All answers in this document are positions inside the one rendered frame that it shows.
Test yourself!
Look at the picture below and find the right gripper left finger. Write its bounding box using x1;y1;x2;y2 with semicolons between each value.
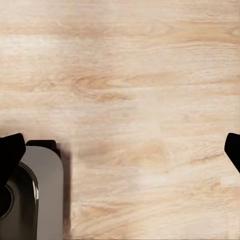
0;133;26;193

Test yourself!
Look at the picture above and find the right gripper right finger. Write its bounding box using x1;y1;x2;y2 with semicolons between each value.
224;133;240;172

